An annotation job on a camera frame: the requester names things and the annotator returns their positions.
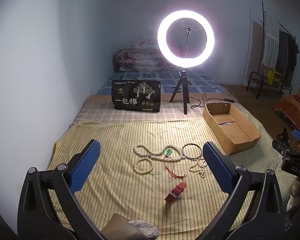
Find small pearl necklace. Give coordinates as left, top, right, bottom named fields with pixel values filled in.
left=189, top=157, right=208, bottom=178

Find cream bead bracelet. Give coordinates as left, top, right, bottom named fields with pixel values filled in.
left=134, top=157, right=154, bottom=173

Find jade pendant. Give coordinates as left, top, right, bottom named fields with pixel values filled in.
left=164, top=149, right=188, bottom=180

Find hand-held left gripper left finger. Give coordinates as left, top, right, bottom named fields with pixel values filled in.
left=17, top=139, right=108, bottom=240

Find black tripod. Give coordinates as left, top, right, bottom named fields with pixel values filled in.
left=169, top=67, right=190, bottom=115

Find grey knit cloth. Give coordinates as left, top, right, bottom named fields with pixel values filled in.
left=127, top=220, right=160, bottom=240

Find dark hanging clothes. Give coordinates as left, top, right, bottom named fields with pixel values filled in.
left=276, top=30, right=297, bottom=85

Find long white bead necklace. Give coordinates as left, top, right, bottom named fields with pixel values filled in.
left=134, top=143, right=187, bottom=162

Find yellow box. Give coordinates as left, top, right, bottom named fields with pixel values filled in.
left=266, top=69, right=282, bottom=85

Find ring light on tripod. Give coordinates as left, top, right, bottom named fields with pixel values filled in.
left=97, top=67, right=228, bottom=95

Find person's right hand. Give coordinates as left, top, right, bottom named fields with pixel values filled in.
left=287, top=179, right=300, bottom=212

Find red strap watch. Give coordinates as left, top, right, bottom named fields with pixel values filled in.
left=164, top=182, right=187, bottom=202

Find black printed bag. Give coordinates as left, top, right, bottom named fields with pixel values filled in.
left=111, top=80, right=161, bottom=112

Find white ring light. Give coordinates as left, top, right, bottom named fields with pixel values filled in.
left=157, top=10, right=215, bottom=68

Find yellow striped bedsheet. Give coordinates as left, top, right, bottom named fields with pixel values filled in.
left=46, top=117, right=298, bottom=240

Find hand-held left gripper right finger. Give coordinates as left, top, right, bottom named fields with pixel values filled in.
left=202, top=141, right=290, bottom=240

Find black power cable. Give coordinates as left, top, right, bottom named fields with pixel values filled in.
left=190, top=94, right=239, bottom=109

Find pink checked blanket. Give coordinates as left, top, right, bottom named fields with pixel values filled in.
left=75, top=95, right=240, bottom=128

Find white striped towel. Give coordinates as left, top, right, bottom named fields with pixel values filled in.
left=264, top=15, right=280, bottom=69

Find thin dark bangle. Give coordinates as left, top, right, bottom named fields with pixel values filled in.
left=182, top=143, right=206, bottom=159

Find brown cloth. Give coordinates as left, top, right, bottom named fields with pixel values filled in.
left=107, top=213, right=140, bottom=240

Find cardboard box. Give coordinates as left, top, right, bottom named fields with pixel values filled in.
left=202, top=102, right=261, bottom=155

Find folded floral quilt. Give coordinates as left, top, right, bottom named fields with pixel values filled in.
left=116, top=39, right=180, bottom=72

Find orange cloth covered furniture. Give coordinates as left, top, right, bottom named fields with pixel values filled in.
left=274, top=89, right=300, bottom=135

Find black clothes rack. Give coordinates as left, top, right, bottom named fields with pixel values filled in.
left=261, top=1, right=298, bottom=98

